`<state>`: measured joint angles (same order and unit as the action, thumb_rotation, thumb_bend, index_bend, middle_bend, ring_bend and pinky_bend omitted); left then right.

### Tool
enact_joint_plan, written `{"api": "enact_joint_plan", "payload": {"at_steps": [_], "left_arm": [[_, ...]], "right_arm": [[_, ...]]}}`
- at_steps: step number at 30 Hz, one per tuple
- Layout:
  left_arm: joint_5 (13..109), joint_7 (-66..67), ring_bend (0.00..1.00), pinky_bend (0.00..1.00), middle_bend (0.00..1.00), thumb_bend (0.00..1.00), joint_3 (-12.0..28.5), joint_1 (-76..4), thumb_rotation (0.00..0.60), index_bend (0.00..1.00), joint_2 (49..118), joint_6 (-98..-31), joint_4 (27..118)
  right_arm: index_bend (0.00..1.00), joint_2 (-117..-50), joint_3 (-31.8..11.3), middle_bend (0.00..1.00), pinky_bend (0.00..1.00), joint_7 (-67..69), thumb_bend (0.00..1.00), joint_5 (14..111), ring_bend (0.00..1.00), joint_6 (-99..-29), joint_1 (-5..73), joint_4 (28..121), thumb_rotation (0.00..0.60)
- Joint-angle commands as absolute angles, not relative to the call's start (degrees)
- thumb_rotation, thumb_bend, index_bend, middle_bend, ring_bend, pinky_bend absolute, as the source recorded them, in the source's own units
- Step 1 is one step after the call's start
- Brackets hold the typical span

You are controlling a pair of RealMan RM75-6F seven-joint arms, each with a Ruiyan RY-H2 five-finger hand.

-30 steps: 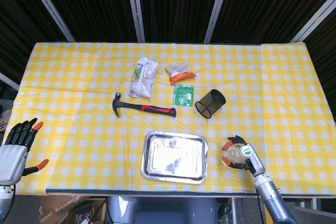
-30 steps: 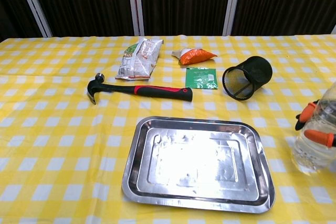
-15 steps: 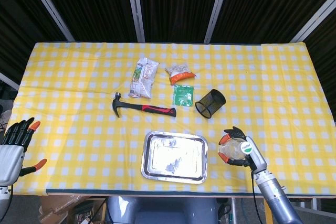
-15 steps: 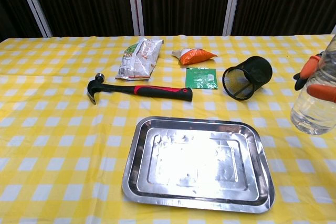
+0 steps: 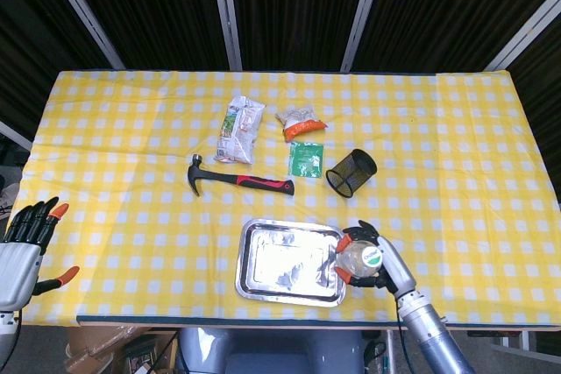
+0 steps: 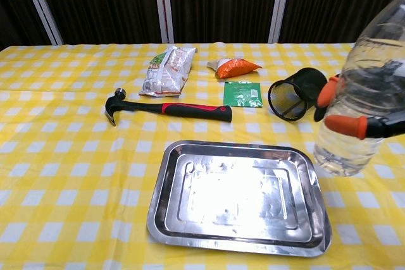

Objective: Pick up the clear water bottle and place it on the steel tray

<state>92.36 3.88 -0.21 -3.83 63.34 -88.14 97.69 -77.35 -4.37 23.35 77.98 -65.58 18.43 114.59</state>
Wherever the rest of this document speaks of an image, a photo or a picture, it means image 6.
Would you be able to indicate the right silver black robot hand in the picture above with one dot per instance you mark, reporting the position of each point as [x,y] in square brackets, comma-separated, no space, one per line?
[343,123]

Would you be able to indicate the transparent plastic water bottle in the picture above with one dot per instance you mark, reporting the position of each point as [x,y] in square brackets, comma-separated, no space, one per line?
[348,153]

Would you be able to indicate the rectangular metal tray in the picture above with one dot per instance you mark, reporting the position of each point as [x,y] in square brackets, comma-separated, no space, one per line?
[237,197]

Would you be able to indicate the black mesh pen holder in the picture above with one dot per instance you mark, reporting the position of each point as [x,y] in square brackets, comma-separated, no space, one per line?
[291,96]

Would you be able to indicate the green flat sachet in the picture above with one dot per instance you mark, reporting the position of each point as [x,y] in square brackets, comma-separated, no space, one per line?
[242,94]

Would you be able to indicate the orange white snack pouch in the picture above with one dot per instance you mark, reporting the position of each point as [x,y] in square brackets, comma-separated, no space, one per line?
[235,67]

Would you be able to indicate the black red claw hammer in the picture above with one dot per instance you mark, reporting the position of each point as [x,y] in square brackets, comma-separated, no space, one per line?
[190,110]

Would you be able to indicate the white printed snack bag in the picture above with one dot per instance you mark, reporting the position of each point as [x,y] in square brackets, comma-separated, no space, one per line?
[167,72]

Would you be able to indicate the yellow white checked tablecloth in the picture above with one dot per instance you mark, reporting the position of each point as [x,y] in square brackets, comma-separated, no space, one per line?
[63,156]

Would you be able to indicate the white partition post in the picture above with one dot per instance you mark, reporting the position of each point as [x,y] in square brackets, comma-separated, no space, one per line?
[163,4]
[41,7]
[280,4]

